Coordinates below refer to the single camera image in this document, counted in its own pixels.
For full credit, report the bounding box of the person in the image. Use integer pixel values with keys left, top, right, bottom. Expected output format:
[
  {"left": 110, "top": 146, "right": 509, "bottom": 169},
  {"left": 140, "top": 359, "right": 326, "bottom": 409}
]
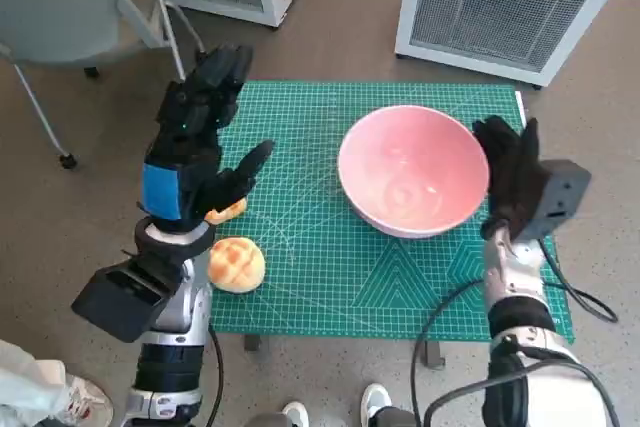
[{"left": 0, "top": 339, "right": 114, "bottom": 427}]

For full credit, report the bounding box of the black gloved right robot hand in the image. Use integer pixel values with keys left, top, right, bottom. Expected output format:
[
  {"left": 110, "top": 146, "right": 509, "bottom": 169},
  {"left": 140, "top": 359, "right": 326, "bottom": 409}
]
[{"left": 472, "top": 115, "right": 544, "bottom": 241}]

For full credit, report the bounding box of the pink bowl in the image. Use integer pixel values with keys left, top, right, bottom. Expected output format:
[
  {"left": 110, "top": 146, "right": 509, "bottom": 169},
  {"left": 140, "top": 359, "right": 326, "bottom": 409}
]
[{"left": 337, "top": 105, "right": 491, "bottom": 240}]

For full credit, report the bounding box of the person's foot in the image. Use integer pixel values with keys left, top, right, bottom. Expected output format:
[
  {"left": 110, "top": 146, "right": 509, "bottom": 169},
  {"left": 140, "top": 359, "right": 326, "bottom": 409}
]
[
  {"left": 360, "top": 382, "right": 394, "bottom": 427},
  {"left": 282, "top": 400, "right": 311, "bottom": 427}
]

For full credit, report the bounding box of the orange toy bread loaf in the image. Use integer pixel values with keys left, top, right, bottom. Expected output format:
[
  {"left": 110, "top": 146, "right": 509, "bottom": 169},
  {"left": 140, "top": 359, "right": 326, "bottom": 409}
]
[{"left": 204, "top": 196, "right": 249, "bottom": 226}]

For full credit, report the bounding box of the grey chair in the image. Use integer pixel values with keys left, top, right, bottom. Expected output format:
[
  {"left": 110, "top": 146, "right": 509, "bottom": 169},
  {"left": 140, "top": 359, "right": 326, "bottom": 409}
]
[{"left": 0, "top": 0, "right": 206, "bottom": 168}]

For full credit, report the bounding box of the round toy bread bun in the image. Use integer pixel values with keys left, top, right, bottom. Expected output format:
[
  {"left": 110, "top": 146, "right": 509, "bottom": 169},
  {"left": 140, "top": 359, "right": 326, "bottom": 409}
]
[{"left": 207, "top": 235, "right": 266, "bottom": 294}]

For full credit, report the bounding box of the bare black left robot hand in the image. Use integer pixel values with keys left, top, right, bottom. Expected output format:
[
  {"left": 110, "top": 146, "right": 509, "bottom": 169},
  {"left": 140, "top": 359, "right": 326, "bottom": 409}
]
[{"left": 139, "top": 44, "right": 276, "bottom": 233}]

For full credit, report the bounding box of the black camera cable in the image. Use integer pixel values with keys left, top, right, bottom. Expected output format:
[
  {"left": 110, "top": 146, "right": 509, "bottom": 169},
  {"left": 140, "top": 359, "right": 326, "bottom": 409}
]
[{"left": 409, "top": 239, "right": 620, "bottom": 427}]

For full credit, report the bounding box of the white cabinet with vent grille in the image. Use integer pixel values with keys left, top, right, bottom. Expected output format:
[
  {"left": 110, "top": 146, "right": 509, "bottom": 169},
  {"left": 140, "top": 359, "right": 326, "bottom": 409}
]
[{"left": 394, "top": 0, "right": 640, "bottom": 91}]

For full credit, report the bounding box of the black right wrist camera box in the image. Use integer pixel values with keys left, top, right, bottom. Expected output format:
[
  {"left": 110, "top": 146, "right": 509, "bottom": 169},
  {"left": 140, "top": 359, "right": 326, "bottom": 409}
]
[{"left": 514, "top": 159, "right": 593, "bottom": 243}]

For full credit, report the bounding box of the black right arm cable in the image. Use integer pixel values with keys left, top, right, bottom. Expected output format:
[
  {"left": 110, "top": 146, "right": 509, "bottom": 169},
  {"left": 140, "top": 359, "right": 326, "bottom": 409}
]
[{"left": 422, "top": 359, "right": 621, "bottom": 427}]

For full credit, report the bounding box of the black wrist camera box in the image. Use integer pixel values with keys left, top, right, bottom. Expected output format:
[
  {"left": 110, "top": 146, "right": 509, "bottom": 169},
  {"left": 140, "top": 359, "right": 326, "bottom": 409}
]
[
  {"left": 514, "top": 159, "right": 593, "bottom": 243},
  {"left": 70, "top": 256, "right": 184, "bottom": 343}
]

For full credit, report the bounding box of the green cutting mat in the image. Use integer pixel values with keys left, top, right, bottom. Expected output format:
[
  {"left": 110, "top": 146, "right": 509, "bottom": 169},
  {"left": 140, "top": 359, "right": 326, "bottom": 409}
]
[{"left": 207, "top": 79, "right": 576, "bottom": 346}]

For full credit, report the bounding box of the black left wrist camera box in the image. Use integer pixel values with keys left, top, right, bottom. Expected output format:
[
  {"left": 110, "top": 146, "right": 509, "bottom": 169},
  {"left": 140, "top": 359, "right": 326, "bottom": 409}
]
[{"left": 70, "top": 256, "right": 184, "bottom": 343}]

